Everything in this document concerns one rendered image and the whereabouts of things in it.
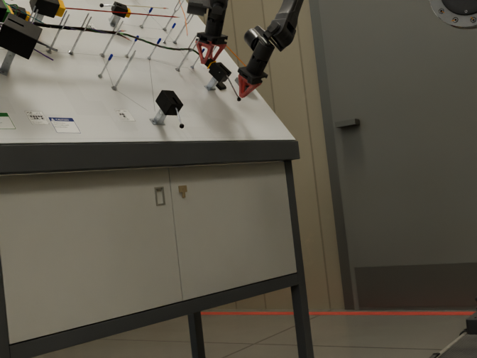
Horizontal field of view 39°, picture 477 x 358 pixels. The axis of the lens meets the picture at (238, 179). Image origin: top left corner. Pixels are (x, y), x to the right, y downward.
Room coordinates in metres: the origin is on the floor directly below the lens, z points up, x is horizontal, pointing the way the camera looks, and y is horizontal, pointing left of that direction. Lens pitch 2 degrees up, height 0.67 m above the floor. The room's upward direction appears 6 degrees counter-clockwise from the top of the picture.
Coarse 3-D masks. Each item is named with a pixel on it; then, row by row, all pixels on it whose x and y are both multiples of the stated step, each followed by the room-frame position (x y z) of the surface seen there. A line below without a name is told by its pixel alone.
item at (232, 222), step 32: (192, 192) 2.04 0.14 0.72; (224, 192) 2.14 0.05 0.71; (256, 192) 2.26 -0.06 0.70; (192, 224) 2.03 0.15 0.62; (224, 224) 2.13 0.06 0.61; (256, 224) 2.24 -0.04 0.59; (288, 224) 2.37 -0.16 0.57; (192, 256) 2.02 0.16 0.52; (224, 256) 2.12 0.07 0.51; (256, 256) 2.23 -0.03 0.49; (288, 256) 2.35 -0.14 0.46; (192, 288) 2.01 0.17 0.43; (224, 288) 2.11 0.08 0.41
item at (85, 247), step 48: (0, 192) 1.58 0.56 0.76; (48, 192) 1.68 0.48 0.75; (96, 192) 1.78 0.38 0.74; (144, 192) 1.90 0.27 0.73; (0, 240) 1.57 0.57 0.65; (48, 240) 1.67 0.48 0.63; (96, 240) 1.77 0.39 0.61; (144, 240) 1.89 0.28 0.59; (48, 288) 1.66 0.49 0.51; (96, 288) 1.76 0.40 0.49; (144, 288) 1.87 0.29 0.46
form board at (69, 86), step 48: (96, 0) 2.29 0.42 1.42; (144, 0) 2.50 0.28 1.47; (0, 48) 1.81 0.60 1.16; (48, 48) 1.93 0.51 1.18; (96, 48) 2.08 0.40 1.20; (144, 48) 2.25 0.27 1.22; (0, 96) 1.67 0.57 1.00; (48, 96) 1.78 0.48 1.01; (96, 96) 1.90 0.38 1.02; (144, 96) 2.04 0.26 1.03; (192, 96) 2.20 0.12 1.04; (0, 144) 1.56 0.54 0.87
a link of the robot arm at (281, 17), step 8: (288, 0) 2.16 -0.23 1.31; (296, 0) 2.16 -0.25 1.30; (280, 8) 2.17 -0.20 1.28; (288, 8) 2.14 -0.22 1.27; (296, 8) 2.16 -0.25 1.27; (280, 16) 2.14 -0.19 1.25; (288, 16) 2.13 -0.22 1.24; (296, 16) 2.16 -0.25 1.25; (280, 24) 2.12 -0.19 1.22; (288, 24) 2.14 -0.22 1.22; (296, 24) 2.16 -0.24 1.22; (280, 32) 2.11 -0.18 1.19; (288, 32) 2.13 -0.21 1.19; (280, 40) 2.13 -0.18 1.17; (288, 40) 2.14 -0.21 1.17
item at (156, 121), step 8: (160, 96) 1.93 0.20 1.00; (168, 96) 1.92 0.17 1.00; (176, 96) 1.94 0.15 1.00; (160, 104) 1.93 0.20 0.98; (168, 104) 1.91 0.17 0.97; (176, 104) 1.91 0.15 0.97; (168, 112) 1.92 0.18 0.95; (176, 112) 1.94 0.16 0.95; (152, 120) 1.96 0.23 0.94; (160, 120) 1.96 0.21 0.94
